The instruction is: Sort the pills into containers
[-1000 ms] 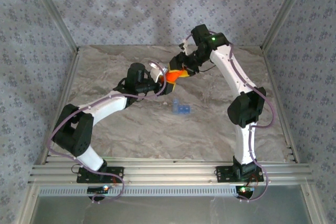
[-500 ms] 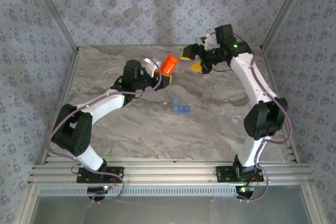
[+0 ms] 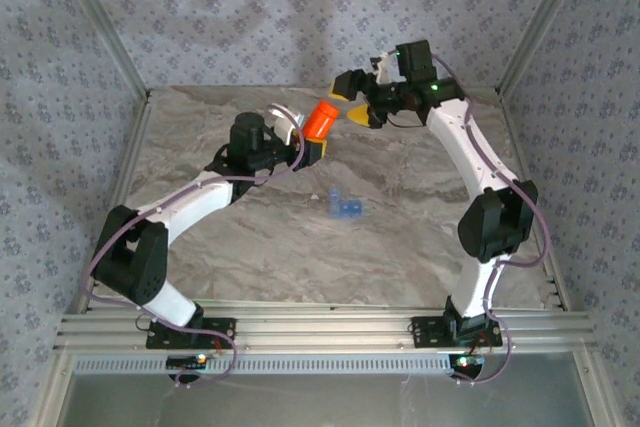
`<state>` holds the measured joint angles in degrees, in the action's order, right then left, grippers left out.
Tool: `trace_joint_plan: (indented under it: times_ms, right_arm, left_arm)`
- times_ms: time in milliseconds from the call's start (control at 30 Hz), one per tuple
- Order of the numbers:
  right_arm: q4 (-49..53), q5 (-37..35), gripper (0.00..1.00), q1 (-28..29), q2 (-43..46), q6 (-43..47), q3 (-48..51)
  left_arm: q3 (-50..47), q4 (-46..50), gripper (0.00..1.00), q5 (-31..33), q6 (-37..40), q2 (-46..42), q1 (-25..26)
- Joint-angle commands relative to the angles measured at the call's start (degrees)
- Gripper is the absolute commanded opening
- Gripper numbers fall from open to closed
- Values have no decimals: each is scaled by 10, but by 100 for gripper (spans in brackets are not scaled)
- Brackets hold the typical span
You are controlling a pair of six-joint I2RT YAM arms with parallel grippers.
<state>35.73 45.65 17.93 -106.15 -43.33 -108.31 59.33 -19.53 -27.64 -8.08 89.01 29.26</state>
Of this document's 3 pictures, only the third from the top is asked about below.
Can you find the orange pill bottle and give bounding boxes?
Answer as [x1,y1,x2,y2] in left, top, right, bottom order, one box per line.
[301,98,342,142]

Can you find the left controller board with LED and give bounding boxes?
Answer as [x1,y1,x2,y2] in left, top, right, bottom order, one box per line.
[166,353,209,369]

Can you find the controller board with led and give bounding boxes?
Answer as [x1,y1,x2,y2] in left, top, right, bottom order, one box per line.
[448,353,485,381]
[166,353,209,369]

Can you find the grey metal panel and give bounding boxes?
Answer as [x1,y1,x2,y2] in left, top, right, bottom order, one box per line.
[59,352,596,427]

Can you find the right controller board with LED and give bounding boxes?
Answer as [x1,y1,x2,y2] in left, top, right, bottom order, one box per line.
[448,353,485,381]

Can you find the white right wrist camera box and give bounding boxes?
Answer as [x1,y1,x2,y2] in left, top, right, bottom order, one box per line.
[369,50,400,84]

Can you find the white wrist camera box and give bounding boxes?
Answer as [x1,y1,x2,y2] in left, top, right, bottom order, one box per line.
[369,50,400,84]
[267,103,307,141]

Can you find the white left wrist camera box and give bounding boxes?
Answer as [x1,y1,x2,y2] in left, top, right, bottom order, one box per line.
[267,103,307,141]

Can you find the aluminium table side rail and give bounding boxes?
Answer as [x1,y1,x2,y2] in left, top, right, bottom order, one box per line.
[499,94,571,311]
[69,94,154,313]

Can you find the aluminium frame post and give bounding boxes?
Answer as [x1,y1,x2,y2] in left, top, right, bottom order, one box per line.
[49,0,152,98]
[494,0,596,96]

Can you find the aluminium mounting rail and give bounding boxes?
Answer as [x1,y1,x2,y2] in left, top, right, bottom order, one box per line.
[52,299,599,351]

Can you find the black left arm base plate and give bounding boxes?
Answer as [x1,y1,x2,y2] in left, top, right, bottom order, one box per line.
[145,317,237,350]

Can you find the grey slotted cable duct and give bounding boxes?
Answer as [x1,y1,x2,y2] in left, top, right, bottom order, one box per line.
[72,352,454,376]

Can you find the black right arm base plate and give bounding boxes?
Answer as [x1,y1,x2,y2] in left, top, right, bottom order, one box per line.
[410,315,503,348]

